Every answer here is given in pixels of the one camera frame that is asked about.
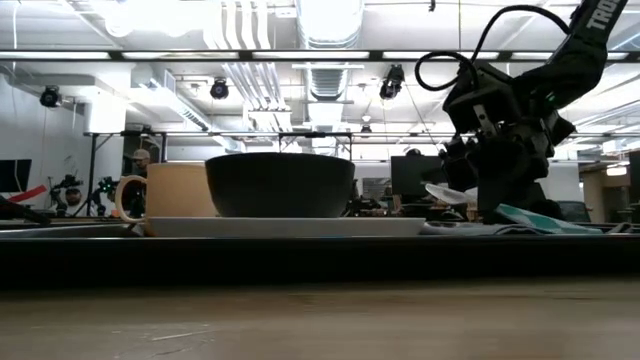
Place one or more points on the beige ceramic mug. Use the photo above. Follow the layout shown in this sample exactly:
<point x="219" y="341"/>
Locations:
<point x="180" y="192"/>

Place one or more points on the red bar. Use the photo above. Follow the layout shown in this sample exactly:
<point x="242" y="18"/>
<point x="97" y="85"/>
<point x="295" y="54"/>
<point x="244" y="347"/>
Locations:
<point x="30" y="192"/>

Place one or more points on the black slanted bar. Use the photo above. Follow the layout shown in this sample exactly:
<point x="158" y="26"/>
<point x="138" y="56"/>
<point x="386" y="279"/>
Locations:
<point x="25" y="212"/>

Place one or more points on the black mesh office chair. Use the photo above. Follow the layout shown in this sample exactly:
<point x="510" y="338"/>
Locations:
<point x="575" y="211"/>

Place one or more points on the silver ventilation duct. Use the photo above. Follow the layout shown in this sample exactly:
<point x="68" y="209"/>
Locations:
<point x="327" y="25"/>

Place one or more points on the person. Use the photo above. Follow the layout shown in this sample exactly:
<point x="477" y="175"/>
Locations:
<point x="412" y="151"/>
<point x="73" y="196"/>
<point x="141" y="160"/>

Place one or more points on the glowing wall lamp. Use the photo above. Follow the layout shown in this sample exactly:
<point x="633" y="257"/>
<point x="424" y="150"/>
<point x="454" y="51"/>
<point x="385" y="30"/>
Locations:
<point x="616" y="170"/>

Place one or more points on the black ceiling-hung camera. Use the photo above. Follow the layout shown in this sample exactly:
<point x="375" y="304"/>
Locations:
<point x="50" y="96"/>
<point x="366" y="130"/>
<point x="391" y="85"/>
<point x="219" y="89"/>

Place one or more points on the black serving tray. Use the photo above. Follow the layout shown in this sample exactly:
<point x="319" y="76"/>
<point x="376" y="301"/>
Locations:
<point x="320" y="260"/>

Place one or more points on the white plate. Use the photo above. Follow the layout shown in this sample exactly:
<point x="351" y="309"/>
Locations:
<point x="280" y="226"/>

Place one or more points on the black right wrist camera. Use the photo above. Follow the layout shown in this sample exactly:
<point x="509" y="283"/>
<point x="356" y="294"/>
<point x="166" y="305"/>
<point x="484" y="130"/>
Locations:
<point x="480" y="95"/>

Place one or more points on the black bowl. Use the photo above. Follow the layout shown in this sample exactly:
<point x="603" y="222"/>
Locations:
<point x="280" y="187"/>

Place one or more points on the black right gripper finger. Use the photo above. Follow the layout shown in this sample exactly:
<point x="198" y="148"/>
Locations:
<point x="500" y="195"/>
<point x="549" y="209"/>

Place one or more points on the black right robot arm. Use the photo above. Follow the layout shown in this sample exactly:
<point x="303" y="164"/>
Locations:
<point x="580" y="60"/>

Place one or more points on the black monitor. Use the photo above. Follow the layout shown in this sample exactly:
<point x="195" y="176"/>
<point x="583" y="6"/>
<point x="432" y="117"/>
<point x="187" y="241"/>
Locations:
<point x="415" y="175"/>
<point x="15" y="175"/>

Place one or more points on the black aluminium table frame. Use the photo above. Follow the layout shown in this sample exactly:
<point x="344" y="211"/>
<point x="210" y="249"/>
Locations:
<point x="246" y="55"/>

